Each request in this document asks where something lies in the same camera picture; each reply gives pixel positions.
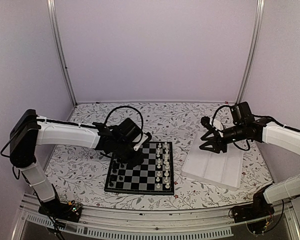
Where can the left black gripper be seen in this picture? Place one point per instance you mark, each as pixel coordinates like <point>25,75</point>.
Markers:
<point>134,161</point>

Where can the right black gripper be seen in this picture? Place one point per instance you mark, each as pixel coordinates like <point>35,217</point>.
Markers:
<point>214,141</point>

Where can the white plastic divided tray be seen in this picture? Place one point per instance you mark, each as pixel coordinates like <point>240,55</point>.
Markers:
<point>219,169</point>

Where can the black and grey chessboard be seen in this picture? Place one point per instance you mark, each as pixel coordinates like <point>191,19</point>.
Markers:
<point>141,179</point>

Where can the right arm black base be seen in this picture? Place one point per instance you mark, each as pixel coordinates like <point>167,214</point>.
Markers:
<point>257,216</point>

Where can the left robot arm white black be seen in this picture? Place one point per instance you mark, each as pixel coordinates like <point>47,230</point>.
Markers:
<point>32,130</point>

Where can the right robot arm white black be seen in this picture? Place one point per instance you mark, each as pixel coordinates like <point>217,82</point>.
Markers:
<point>274,133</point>

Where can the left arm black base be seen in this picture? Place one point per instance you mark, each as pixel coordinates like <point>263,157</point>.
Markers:
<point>68,211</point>

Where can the white chess pieces row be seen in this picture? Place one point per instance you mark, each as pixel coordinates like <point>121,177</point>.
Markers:
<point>163,165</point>

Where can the floral patterned table mat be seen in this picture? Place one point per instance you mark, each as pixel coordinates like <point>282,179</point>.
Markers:
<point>79,173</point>

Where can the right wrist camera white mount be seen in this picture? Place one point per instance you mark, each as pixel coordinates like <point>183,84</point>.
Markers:
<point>210,124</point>

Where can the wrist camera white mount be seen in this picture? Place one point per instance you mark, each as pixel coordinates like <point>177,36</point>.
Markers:
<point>142,139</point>
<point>210,124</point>

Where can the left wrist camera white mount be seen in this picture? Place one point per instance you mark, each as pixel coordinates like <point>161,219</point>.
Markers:
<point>142,139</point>

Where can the front aluminium rail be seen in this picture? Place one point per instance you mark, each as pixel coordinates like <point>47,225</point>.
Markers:
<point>98,223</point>

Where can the right aluminium frame post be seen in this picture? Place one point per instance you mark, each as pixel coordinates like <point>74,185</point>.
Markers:
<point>257,24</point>

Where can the aluminium frame post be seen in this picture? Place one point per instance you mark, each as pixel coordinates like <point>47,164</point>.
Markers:
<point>52,13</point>
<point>257,24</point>

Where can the left aluminium frame post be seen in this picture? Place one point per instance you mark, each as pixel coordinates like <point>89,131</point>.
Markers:
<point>52,13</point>

